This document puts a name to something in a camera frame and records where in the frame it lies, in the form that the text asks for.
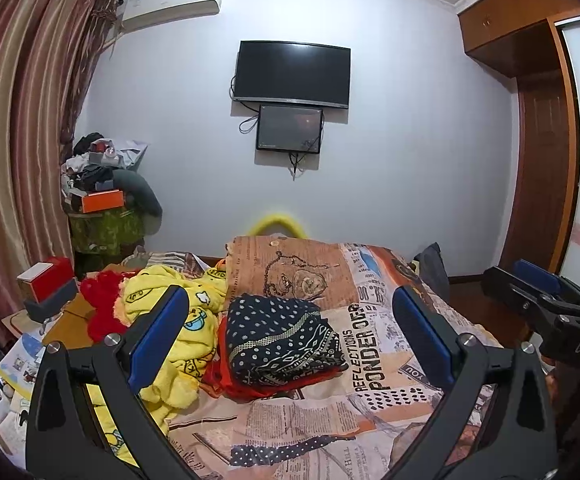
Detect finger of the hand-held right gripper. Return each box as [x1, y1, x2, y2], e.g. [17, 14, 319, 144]
[512, 259, 580, 307]
[480, 266, 580, 342]

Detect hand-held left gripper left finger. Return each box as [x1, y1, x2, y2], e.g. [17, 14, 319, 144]
[25, 285, 201, 480]

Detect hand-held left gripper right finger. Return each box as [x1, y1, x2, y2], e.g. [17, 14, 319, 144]
[392, 286, 559, 480]

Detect navy patterned hoodie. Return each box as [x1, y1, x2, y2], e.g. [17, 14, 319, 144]
[224, 295, 349, 390]

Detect pile of clothes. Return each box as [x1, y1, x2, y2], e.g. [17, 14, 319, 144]
[60, 132, 149, 211]

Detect yellow cartoon garment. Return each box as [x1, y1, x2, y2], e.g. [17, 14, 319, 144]
[82, 264, 231, 468]

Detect red fluffy garment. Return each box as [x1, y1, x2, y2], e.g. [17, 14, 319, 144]
[80, 270, 139, 345]

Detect grey backpack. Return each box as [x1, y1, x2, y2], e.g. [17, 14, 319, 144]
[412, 242, 450, 301]

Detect grey striped cloth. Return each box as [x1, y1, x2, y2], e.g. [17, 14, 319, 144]
[120, 249, 201, 274]

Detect wooden nightstand top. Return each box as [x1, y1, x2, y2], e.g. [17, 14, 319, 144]
[0, 292, 97, 356]

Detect grey box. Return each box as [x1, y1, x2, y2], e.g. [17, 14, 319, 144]
[24, 279, 79, 322]

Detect green patterned cloth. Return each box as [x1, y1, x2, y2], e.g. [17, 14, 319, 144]
[67, 207, 145, 271]

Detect printed blanket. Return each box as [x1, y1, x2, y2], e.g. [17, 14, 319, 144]
[165, 235, 505, 480]

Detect red and white box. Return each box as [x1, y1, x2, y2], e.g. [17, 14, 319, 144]
[17, 256, 76, 303]

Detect printed booklet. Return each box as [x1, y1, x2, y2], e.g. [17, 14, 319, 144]
[0, 332, 47, 401]

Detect grey pillow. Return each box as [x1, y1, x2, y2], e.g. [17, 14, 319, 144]
[112, 169, 163, 234]

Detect orange box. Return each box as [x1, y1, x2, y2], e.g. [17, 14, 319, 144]
[81, 189, 125, 215]

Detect white papers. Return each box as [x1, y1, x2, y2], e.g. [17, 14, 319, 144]
[0, 374, 37, 461]

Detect small black monitor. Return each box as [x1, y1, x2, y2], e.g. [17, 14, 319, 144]
[256, 104, 325, 154]

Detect wooden overhead cabinet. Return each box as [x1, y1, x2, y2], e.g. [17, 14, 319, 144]
[457, 0, 580, 79]

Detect striped curtain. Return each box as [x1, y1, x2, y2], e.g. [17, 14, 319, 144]
[0, 0, 122, 356]

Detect large black television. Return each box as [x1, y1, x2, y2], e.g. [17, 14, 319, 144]
[233, 40, 351, 110]

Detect white air conditioner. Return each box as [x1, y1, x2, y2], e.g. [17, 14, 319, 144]
[117, 0, 225, 31]

